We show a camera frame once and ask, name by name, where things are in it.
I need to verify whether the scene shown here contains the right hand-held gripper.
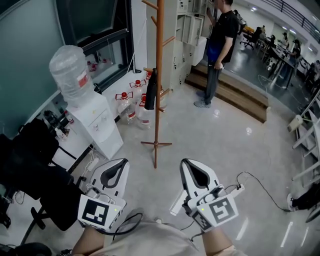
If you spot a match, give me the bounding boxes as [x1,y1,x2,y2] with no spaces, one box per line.
[169,158,239,232]

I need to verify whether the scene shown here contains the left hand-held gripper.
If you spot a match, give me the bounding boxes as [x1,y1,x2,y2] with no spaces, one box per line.
[77,158,131,232]

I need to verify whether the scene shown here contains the black umbrella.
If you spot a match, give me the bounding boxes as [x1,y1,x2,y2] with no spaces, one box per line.
[144,67,159,111]

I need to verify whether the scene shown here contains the wooden coat stand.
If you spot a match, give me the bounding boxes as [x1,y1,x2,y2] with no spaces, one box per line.
[140,0,176,169]

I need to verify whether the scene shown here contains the person's right forearm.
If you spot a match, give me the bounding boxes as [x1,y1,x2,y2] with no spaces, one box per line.
[199,224,235,256]

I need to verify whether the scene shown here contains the person's left forearm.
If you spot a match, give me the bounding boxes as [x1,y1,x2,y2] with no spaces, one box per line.
[71,224,113,256]

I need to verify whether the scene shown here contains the white power strip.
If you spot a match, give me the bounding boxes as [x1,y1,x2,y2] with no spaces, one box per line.
[228,183,246,200]
[85,155,100,173]

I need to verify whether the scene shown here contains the white water dispenser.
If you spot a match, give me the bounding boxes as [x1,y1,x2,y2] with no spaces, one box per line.
[65,92,124,161]

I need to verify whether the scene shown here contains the black office chair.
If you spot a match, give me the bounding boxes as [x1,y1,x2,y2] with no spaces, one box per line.
[239,26,261,51]
[0,117,89,246]

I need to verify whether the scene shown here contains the person's beige shirt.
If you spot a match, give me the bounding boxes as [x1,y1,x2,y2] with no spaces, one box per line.
[99,219,249,256]

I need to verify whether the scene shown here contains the wooden step platform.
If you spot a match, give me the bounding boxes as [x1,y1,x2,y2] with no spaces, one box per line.
[184,61,271,124]

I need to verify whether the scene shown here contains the white box heater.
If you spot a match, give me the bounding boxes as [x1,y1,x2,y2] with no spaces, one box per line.
[286,114,305,133]

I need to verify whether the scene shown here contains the large clear water bottle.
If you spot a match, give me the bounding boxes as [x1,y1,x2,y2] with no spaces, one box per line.
[48,44,95,107]

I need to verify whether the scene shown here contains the white metal rack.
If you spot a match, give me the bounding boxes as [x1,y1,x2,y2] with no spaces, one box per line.
[291,87,320,189]

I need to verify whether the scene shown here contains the beige metal lockers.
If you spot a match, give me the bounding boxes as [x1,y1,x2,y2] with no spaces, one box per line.
[171,0,216,86]

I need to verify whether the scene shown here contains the long work table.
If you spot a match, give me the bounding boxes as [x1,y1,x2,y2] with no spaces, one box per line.
[256,38,302,89]

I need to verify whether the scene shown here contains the black framed window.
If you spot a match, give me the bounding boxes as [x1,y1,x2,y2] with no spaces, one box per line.
[55,0,136,94]

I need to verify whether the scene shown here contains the black stair railing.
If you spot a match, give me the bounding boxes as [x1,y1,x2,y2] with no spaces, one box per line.
[264,0,320,44]

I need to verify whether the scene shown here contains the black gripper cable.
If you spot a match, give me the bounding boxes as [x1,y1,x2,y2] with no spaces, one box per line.
[98,212,145,236]

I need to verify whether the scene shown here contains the black floor cable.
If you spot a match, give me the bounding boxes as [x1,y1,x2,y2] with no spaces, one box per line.
[235,170,293,213]

